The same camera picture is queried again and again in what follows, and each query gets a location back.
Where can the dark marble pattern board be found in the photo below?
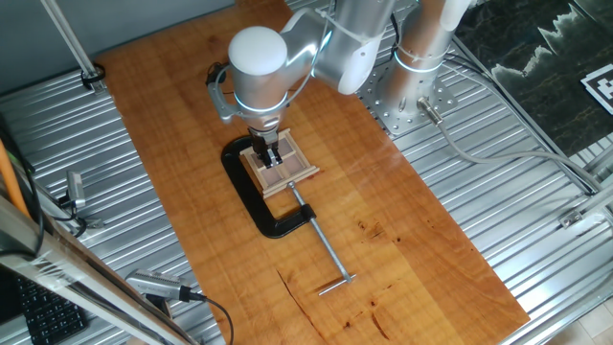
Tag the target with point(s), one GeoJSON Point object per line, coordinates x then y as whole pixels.
{"type": "Point", "coordinates": [551, 96]}

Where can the aluminium pole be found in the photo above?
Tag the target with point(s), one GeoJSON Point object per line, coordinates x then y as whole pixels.
{"type": "Point", "coordinates": [67, 36]}

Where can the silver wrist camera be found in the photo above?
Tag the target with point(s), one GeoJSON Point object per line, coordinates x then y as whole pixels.
{"type": "Point", "coordinates": [220, 103]}

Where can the orange tube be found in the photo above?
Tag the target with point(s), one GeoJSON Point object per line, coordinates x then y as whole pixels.
{"type": "Point", "coordinates": [9, 179]}

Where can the aluminium frame beam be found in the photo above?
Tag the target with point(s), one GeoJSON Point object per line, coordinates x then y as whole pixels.
{"type": "Point", "coordinates": [72, 275]}

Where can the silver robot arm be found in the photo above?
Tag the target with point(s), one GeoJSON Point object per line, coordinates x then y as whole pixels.
{"type": "Point", "coordinates": [258, 72]}

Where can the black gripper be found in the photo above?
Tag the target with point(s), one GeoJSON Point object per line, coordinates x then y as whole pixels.
{"type": "Point", "coordinates": [263, 139]}

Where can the black keyboard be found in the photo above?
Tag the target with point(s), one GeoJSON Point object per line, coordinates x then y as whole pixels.
{"type": "Point", "coordinates": [48, 314]}

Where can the silver camera with black plug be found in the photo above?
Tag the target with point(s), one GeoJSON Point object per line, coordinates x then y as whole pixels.
{"type": "Point", "coordinates": [153, 283]}

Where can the black metal C-clamp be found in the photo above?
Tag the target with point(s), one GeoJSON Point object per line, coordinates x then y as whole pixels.
{"type": "Point", "coordinates": [249, 201]}

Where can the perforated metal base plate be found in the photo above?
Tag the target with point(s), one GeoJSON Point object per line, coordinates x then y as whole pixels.
{"type": "Point", "coordinates": [397, 122]}

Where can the small metal corner bracket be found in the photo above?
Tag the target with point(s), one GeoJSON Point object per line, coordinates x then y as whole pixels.
{"type": "Point", "coordinates": [570, 219]}

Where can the black white marker tag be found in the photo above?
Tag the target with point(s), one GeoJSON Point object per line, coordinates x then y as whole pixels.
{"type": "Point", "coordinates": [601, 88]}

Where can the small silver camera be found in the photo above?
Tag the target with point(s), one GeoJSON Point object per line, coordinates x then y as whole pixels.
{"type": "Point", "coordinates": [75, 189]}

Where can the black camera lead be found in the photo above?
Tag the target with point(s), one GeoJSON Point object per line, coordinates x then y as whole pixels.
{"type": "Point", "coordinates": [196, 296]}

